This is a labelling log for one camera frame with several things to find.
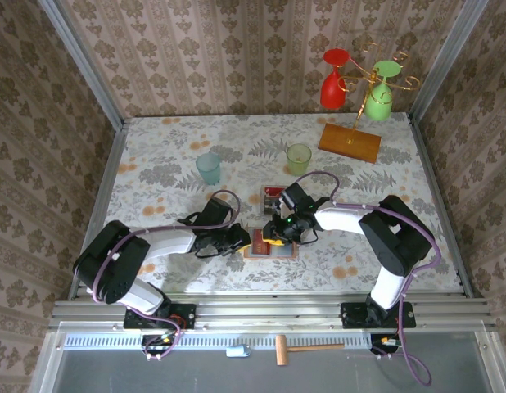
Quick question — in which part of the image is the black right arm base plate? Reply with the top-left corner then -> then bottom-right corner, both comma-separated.
341,301 -> 417,330

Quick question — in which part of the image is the aluminium side rail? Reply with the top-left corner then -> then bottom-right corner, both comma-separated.
407,112 -> 483,300
66,118 -> 129,302

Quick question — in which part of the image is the red wine glass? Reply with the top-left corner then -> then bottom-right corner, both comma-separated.
320,47 -> 351,110

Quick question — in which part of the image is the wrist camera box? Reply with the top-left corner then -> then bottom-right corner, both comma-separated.
279,183 -> 316,213
194,197 -> 233,225

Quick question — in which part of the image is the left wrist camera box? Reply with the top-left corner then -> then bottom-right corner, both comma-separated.
194,197 -> 233,225

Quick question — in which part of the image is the wooden mallet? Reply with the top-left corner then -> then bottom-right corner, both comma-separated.
275,334 -> 346,367

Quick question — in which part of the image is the green plastic cup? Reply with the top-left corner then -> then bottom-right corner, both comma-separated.
286,142 -> 313,178

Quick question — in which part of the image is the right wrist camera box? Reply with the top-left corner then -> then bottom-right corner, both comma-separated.
279,183 -> 316,213

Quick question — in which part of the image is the grey metal shelf panel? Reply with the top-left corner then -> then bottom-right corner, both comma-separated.
29,323 -> 504,393

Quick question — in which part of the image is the blue plastic cup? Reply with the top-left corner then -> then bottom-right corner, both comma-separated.
195,152 -> 222,186

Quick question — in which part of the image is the green wine glass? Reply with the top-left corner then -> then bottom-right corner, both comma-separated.
363,60 -> 401,122

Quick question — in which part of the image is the aluminium frame post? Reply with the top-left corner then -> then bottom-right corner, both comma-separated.
409,0 -> 494,122
38,0 -> 127,131

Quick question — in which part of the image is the floral patterned table cover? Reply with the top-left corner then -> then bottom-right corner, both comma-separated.
85,112 -> 467,295

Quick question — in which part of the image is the clear acrylic card box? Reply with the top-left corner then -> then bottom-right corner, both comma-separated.
260,184 -> 287,219

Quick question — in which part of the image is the black cable connector block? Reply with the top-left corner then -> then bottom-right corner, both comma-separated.
141,333 -> 181,361
369,333 -> 404,357

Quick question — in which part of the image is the white slotted cable duct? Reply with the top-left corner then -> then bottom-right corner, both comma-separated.
63,332 -> 375,350

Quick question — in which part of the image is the wide aluminium base rail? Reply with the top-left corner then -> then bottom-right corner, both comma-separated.
47,298 -> 498,332

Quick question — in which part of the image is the gold glass rack wooden base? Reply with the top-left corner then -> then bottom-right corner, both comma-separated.
317,40 -> 421,165

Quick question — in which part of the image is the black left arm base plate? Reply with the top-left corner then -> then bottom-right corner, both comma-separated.
124,302 -> 197,330

